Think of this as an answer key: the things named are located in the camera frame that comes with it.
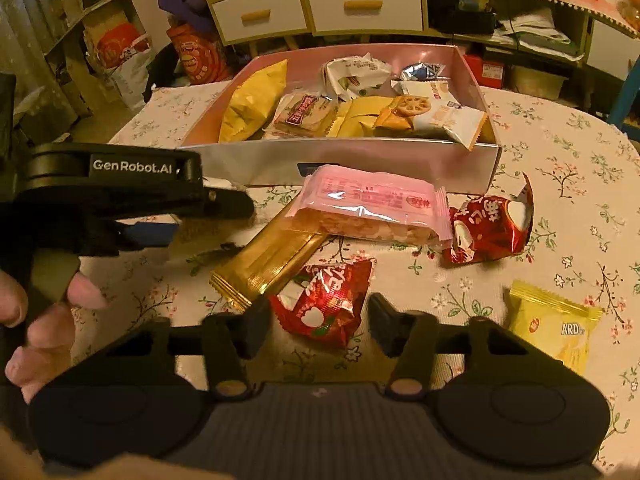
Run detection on gold foil snack bar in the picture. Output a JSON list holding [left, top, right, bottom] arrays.
[[209, 205, 328, 312]]

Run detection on red candy packet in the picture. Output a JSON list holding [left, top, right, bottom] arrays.
[[442, 174, 534, 264], [268, 259, 375, 349]]

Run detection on large yellow snack bag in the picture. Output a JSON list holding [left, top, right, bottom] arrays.
[[218, 60, 288, 143]]

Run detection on clear biscuit packet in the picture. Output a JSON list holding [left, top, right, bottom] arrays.
[[264, 92, 337, 139]]

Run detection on pink wafer packet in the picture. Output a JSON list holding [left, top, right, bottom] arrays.
[[285, 165, 454, 248]]

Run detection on yellow blue-label snack packet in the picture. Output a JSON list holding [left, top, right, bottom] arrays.
[[509, 280, 603, 375]]

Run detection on white green snack packet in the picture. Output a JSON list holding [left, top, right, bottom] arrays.
[[321, 53, 393, 102]]

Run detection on yellow lotus chip packet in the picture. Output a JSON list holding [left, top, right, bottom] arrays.
[[326, 93, 490, 152]]

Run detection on small silver blue packet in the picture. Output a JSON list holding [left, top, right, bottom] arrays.
[[399, 62, 446, 82]]

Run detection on white red-label snack packet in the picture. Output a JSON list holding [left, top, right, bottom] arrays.
[[390, 79, 460, 106]]

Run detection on person left hand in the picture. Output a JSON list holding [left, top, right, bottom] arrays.
[[4, 272, 107, 404]]

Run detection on pink silver cardboard box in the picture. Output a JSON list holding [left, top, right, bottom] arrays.
[[183, 44, 502, 195]]

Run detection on floral tablecloth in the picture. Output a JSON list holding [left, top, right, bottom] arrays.
[[64, 79, 640, 470]]

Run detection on red cartoon bag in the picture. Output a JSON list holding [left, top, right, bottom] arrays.
[[167, 23, 232, 84]]

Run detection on white shopping bag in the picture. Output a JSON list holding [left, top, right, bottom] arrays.
[[111, 49, 155, 113]]

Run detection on purple hat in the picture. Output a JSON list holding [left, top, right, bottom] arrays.
[[157, 0, 216, 32]]

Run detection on red box under sideboard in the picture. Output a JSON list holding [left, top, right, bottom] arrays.
[[464, 54, 504, 89]]

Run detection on blue plastic stool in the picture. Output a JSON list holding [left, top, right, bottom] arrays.
[[608, 58, 640, 142]]

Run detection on long low wooden sideboard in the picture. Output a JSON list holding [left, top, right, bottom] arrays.
[[423, 0, 639, 80]]

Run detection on black bag in sideboard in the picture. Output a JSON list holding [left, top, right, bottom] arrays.
[[426, 0, 497, 36]]

